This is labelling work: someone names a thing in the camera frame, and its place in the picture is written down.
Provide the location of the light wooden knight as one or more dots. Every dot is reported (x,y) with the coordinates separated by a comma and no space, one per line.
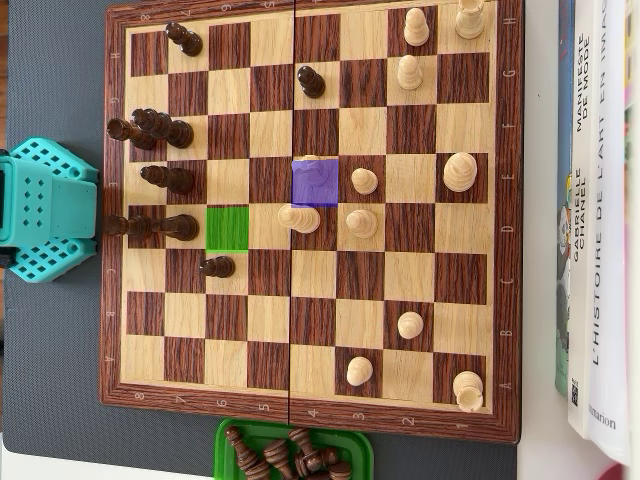
(315,177)

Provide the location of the captured dark chess piece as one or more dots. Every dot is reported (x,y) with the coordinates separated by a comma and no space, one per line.
(330,456)
(277,455)
(304,442)
(246,454)
(340,471)

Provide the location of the light wooden queen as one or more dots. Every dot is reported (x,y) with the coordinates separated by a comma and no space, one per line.
(302,219)

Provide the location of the light wooden bishop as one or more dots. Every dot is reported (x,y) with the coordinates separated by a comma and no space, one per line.
(361,223)

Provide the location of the light wooden pawn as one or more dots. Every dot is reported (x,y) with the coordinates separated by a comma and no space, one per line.
(410,74)
(410,325)
(359,371)
(364,181)
(416,29)

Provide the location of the wooden folding chessboard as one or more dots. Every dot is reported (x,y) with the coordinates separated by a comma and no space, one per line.
(270,320)

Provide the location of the dark wooden pawn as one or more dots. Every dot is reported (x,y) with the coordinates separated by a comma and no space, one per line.
(222,267)
(312,85)
(190,44)

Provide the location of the dark wooden bishop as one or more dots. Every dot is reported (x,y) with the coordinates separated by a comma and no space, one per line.
(177,181)
(182,227)

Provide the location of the light wooden king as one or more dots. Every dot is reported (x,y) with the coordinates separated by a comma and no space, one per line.
(460,172)

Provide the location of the dark wooden queen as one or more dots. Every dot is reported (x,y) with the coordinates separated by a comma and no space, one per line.
(177,134)

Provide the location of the dark wooden king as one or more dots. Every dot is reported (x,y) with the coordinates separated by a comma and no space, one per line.
(117,225)

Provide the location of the light wooden rook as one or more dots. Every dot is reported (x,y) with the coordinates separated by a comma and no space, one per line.
(470,22)
(468,390)

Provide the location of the green plastic tray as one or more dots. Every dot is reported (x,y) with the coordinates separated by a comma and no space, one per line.
(360,450)

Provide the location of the dark wooden rook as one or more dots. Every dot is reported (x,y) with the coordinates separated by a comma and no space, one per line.
(120,130)

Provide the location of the blue illustrated book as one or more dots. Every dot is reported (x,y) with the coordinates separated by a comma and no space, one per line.
(564,250)

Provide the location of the white Gabrielle Chanel book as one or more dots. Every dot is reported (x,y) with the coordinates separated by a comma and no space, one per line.
(579,300)

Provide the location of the dark grey mat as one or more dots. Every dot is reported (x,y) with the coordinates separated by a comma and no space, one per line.
(50,350)

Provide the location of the white art history book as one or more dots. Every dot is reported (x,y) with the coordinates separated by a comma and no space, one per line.
(607,300)

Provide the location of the pink object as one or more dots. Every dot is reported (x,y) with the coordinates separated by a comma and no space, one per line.
(617,474)

